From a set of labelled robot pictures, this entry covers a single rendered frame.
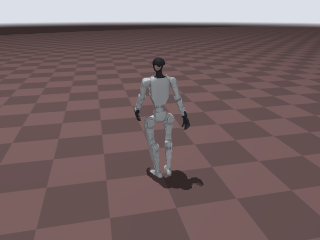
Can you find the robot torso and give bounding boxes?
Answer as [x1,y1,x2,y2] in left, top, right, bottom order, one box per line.
[149,74,170,123]

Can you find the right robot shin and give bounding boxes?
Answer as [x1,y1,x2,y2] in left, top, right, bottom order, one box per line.
[165,141,173,170]

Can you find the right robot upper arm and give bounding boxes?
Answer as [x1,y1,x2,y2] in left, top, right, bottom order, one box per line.
[169,77,181,101]

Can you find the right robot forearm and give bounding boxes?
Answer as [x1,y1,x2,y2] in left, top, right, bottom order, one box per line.
[176,96,186,116]

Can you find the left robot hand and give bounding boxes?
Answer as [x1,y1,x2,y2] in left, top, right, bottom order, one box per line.
[134,109,141,121]

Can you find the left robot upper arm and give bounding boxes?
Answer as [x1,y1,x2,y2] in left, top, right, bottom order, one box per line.
[139,77,151,101]

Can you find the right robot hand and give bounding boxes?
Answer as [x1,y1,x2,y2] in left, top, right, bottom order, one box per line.
[182,111,190,130]

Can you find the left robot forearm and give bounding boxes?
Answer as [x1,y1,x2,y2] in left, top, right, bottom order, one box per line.
[134,94,144,112]

